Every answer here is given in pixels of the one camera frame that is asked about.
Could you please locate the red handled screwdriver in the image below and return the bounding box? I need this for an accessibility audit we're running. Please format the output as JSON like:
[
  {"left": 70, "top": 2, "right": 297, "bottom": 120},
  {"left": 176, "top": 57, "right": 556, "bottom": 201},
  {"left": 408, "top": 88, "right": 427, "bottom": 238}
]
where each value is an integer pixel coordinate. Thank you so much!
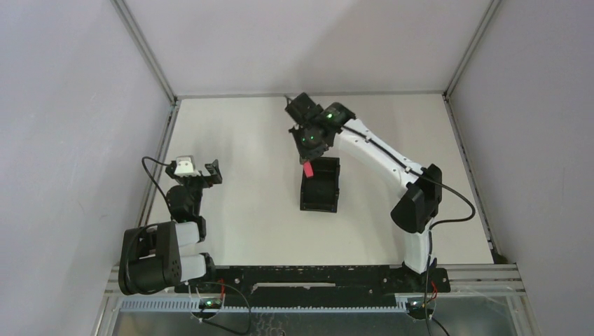
[{"left": 303, "top": 161, "right": 315, "bottom": 179}]

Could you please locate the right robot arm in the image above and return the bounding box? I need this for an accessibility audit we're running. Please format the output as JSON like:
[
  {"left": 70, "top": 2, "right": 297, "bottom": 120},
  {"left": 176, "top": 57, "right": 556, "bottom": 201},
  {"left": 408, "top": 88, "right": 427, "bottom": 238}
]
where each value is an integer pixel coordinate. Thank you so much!
[{"left": 285, "top": 94, "right": 443, "bottom": 291}]

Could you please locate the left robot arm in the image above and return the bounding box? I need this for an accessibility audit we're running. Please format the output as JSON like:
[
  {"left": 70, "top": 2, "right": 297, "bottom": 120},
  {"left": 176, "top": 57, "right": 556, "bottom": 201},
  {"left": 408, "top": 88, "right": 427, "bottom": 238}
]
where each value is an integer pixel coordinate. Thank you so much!
[{"left": 118, "top": 155, "right": 223, "bottom": 295}]

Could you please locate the black plastic bin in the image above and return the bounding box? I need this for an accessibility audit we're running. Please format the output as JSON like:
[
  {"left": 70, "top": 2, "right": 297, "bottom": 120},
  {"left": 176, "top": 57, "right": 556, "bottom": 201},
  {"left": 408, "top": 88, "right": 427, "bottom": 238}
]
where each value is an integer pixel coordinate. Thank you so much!
[{"left": 300, "top": 157, "right": 340, "bottom": 213}]

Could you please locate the left controller board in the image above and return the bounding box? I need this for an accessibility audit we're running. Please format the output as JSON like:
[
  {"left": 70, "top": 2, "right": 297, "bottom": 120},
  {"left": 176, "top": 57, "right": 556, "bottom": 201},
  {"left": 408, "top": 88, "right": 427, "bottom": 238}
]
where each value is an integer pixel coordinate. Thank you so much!
[{"left": 198, "top": 299, "right": 223, "bottom": 311}]

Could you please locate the controller board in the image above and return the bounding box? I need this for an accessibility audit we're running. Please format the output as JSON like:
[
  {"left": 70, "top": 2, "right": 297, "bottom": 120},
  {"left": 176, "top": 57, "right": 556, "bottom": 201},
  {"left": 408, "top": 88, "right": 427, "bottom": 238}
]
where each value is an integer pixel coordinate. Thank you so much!
[
  {"left": 198, "top": 299, "right": 223, "bottom": 311},
  {"left": 406, "top": 300, "right": 434, "bottom": 321}
]

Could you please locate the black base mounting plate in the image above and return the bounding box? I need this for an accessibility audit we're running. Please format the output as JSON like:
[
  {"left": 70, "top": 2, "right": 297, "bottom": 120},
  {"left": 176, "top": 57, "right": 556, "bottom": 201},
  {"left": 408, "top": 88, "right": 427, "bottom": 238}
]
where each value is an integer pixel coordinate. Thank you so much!
[{"left": 174, "top": 265, "right": 451, "bottom": 309}]

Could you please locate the right controller board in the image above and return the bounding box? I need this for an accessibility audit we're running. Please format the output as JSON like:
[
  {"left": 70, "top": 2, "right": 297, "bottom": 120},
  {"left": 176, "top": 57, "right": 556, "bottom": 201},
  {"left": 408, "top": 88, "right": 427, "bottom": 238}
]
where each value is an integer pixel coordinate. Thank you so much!
[{"left": 406, "top": 300, "right": 434, "bottom": 321}]

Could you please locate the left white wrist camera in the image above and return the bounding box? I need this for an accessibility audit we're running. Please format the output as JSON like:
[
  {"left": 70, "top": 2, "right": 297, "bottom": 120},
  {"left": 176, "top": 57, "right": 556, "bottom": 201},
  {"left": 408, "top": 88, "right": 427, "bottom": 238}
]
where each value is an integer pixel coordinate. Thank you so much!
[{"left": 174, "top": 155, "right": 197, "bottom": 177}]

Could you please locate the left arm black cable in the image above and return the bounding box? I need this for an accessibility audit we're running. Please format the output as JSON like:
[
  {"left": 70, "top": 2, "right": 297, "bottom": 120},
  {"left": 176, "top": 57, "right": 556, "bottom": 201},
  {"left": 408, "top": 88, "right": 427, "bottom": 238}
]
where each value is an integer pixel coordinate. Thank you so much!
[{"left": 141, "top": 156, "right": 174, "bottom": 209}]

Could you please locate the white slotted cable duct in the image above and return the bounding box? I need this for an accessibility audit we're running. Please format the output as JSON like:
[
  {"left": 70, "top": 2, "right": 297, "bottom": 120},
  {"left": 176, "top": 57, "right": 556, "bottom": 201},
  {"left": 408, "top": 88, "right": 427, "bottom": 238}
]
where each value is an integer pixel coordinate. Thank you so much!
[{"left": 119, "top": 297, "right": 408, "bottom": 313}]

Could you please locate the aluminium frame rail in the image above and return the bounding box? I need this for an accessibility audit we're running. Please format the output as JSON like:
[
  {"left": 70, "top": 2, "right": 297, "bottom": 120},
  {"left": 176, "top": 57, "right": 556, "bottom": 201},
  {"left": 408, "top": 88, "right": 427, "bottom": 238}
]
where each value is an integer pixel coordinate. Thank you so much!
[{"left": 102, "top": 264, "right": 527, "bottom": 298}]

